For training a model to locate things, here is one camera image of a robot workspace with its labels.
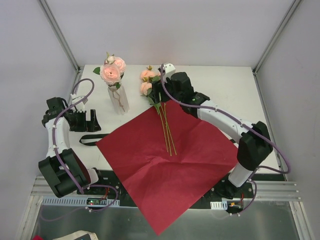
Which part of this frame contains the pink artificial flower bunch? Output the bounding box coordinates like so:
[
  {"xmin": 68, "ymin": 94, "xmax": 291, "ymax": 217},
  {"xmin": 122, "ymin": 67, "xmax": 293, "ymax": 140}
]
[{"xmin": 139, "ymin": 65, "xmax": 177, "ymax": 156}]

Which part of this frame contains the black ribbon with gold print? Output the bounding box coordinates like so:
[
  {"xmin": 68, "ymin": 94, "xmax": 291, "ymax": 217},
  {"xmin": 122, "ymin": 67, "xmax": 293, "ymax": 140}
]
[{"xmin": 79, "ymin": 133, "xmax": 109, "ymax": 147}]

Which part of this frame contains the light pink rose stem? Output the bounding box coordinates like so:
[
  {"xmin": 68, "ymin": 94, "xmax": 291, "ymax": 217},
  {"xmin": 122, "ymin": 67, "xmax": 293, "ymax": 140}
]
[{"xmin": 92, "ymin": 52, "xmax": 126, "ymax": 90}]

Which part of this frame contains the brown red wrapping paper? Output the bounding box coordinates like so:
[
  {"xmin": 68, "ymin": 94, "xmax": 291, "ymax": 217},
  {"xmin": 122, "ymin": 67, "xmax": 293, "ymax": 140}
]
[{"xmin": 96, "ymin": 101, "xmax": 238, "ymax": 235}]

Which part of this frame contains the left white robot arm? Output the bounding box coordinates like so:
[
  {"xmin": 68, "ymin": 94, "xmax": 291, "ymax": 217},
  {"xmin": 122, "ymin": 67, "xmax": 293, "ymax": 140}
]
[{"xmin": 38, "ymin": 97, "xmax": 106, "ymax": 198}]

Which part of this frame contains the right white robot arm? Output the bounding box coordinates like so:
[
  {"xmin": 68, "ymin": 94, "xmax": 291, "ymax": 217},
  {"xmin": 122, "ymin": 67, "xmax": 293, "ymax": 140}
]
[{"xmin": 146, "ymin": 72, "xmax": 273, "ymax": 200}]

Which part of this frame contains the white ribbed ceramic vase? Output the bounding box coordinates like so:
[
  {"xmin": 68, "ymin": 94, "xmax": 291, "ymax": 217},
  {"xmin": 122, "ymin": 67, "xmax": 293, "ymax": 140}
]
[{"xmin": 107, "ymin": 83, "xmax": 130, "ymax": 115}]

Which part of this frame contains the red object at bottom edge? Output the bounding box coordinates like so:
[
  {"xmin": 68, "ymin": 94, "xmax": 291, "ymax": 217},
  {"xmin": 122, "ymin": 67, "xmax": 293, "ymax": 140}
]
[{"xmin": 32, "ymin": 235, "xmax": 44, "ymax": 240}]

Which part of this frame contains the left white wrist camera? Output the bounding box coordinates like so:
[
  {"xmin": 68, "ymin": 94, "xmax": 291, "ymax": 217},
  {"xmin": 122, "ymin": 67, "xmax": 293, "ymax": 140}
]
[{"xmin": 70, "ymin": 93, "xmax": 88, "ymax": 112}]

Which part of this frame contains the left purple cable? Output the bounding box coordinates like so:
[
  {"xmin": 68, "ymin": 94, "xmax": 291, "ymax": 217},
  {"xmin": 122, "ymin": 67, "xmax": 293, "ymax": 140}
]
[{"xmin": 39, "ymin": 78, "xmax": 120, "ymax": 222}]

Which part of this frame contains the purple cable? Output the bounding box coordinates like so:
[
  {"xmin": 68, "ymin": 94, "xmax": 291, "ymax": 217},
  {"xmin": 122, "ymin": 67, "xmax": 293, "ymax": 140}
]
[
  {"xmin": 39, "ymin": 78, "xmax": 120, "ymax": 222},
  {"xmin": 160, "ymin": 63, "xmax": 292, "ymax": 217}
]

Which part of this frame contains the left white cable duct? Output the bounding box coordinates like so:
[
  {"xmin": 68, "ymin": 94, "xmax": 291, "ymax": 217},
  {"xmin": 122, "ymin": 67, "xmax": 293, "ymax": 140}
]
[{"xmin": 42, "ymin": 196, "xmax": 120, "ymax": 208}]

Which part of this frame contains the white cable duct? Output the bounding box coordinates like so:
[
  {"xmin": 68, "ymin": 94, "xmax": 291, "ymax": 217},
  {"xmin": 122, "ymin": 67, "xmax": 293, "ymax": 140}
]
[
  {"xmin": 42, "ymin": 196, "xmax": 120, "ymax": 208},
  {"xmin": 210, "ymin": 200, "xmax": 244, "ymax": 211}
]

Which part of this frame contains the left aluminium frame post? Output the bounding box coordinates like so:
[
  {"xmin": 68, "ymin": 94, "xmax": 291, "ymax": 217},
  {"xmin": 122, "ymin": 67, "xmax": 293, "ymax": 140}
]
[{"xmin": 37, "ymin": 0, "xmax": 81, "ymax": 74}]

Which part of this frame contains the aluminium frame post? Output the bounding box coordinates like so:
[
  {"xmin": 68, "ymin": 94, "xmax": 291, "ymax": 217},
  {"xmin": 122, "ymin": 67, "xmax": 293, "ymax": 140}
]
[
  {"xmin": 37, "ymin": 0, "xmax": 81, "ymax": 74},
  {"xmin": 252, "ymin": 0, "xmax": 305, "ymax": 76}
]

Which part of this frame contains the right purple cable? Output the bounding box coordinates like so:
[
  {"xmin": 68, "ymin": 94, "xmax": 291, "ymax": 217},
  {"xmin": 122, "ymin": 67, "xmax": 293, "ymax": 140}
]
[{"xmin": 160, "ymin": 63, "xmax": 292, "ymax": 217}]

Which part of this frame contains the right white cable duct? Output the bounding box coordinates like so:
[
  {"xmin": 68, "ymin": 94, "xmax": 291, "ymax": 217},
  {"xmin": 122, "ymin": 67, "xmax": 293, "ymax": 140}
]
[{"xmin": 210, "ymin": 200, "xmax": 244, "ymax": 211}]

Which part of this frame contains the right aluminium frame post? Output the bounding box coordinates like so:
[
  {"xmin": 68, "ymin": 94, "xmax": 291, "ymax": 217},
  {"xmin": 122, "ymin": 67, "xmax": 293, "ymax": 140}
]
[{"xmin": 252, "ymin": 0, "xmax": 305, "ymax": 76}]

